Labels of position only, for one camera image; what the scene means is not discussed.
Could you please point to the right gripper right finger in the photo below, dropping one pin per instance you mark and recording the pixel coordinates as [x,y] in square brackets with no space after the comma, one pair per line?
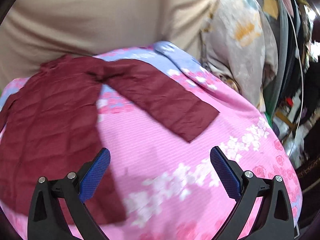
[274,219]

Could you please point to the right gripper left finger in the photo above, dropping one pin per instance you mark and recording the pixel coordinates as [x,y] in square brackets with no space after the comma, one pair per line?
[46,219]

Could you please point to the maroon quilted jacket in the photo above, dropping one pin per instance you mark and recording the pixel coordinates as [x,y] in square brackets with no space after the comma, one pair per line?
[49,126]

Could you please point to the pink floral bed sheet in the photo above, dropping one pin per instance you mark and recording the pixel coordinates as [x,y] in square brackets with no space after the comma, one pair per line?
[169,188]

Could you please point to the grey floral hanging cloth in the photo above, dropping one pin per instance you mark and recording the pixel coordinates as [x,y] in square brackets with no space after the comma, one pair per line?
[239,47]

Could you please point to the beige curtain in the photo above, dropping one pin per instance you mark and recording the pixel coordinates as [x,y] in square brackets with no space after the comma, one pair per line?
[38,31]

